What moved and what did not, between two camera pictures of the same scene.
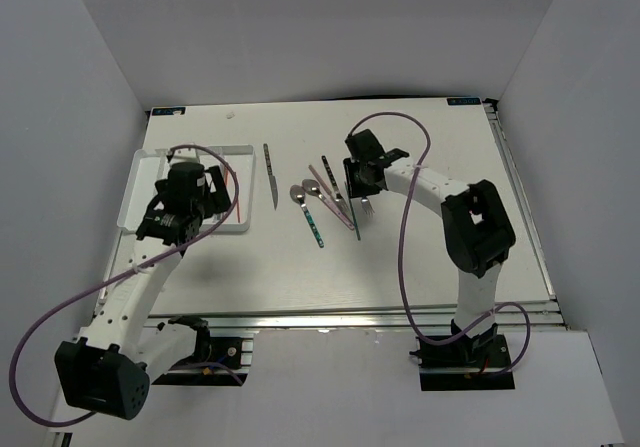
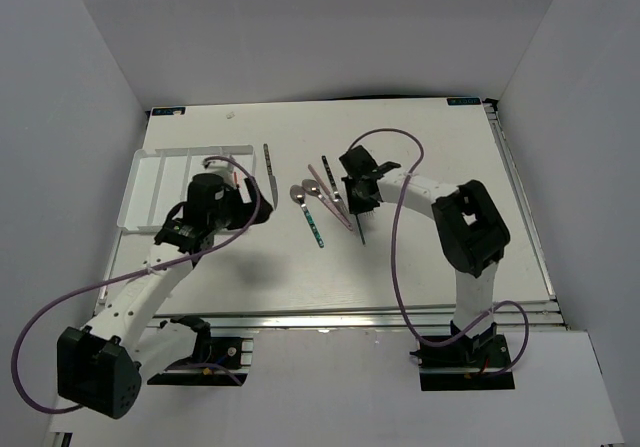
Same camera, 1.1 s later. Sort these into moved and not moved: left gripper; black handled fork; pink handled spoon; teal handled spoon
Moved: left gripper
Not moved: teal handled spoon; pink handled spoon; black handled fork
